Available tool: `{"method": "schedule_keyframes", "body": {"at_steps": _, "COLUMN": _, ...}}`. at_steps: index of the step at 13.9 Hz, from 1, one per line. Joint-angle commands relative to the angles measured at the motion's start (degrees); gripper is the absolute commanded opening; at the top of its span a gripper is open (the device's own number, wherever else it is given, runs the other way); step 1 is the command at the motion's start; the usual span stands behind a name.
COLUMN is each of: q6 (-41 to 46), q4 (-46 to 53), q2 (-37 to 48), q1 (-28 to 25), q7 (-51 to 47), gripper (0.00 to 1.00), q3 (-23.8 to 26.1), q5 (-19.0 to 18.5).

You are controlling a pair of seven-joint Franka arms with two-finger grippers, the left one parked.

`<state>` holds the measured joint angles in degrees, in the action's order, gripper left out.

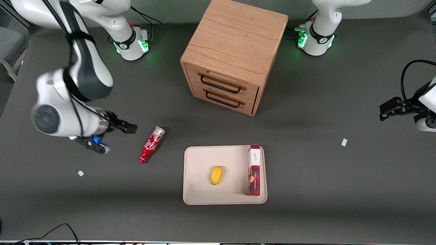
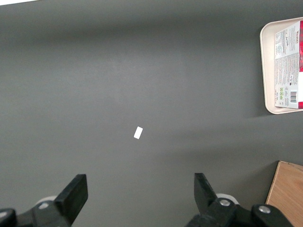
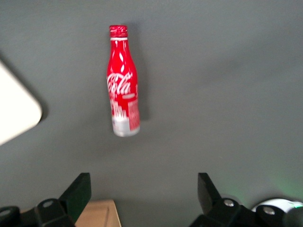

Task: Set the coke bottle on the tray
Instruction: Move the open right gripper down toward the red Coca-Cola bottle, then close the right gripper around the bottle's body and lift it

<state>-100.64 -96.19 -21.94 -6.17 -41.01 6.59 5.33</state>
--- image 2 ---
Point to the red tartan cookie box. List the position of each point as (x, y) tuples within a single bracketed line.
[(286, 71)]

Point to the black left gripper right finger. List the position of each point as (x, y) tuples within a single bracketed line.
[(213, 212)]

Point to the wooden drawer cabinet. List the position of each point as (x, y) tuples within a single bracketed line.
[(287, 194)]

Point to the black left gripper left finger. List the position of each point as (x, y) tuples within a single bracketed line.
[(68, 203)]

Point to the small white tape piece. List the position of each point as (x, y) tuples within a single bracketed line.
[(138, 132)]

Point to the beige plastic tray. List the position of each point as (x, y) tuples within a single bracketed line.
[(267, 71)]

